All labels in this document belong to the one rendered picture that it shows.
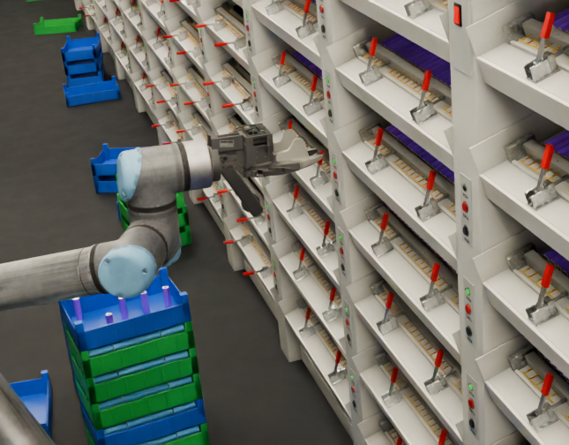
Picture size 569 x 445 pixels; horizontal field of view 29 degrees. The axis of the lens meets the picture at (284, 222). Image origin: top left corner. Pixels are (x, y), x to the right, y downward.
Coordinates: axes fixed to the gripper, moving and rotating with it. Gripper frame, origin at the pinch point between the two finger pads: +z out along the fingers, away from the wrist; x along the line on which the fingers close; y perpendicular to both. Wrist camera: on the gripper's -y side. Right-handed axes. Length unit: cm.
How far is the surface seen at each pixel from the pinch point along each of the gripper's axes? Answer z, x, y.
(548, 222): 15, -61, 9
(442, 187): 21.9, -10.5, -5.7
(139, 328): -29, 64, -64
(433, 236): 15.8, -20.5, -10.5
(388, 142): 22.0, 17.3, -5.7
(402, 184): 19.1, 2.3, -9.4
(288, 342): 20, 99, -97
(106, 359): -39, 63, -71
